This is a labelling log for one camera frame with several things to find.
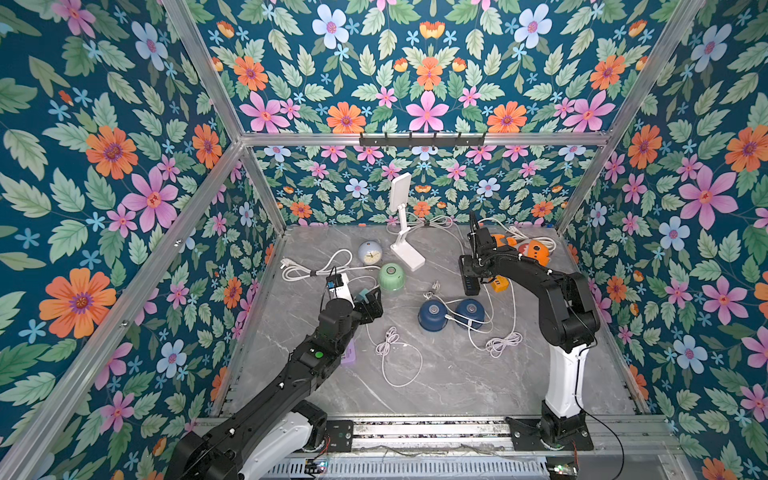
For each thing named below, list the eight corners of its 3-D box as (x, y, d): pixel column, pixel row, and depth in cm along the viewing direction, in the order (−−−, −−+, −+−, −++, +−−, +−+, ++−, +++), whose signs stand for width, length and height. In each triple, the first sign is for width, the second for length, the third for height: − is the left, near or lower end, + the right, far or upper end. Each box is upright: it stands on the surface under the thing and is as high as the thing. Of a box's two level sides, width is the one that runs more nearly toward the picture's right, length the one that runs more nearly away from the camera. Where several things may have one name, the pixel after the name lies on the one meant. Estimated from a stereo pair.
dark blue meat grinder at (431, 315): (418, 337, 92) (420, 322, 84) (418, 316, 96) (419, 299, 88) (444, 337, 92) (448, 322, 84) (443, 316, 96) (446, 299, 88)
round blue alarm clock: (359, 261, 111) (356, 248, 105) (372, 251, 114) (370, 238, 108) (370, 271, 108) (367, 258, 102) (383, 261, 111) (382, 247, 105)
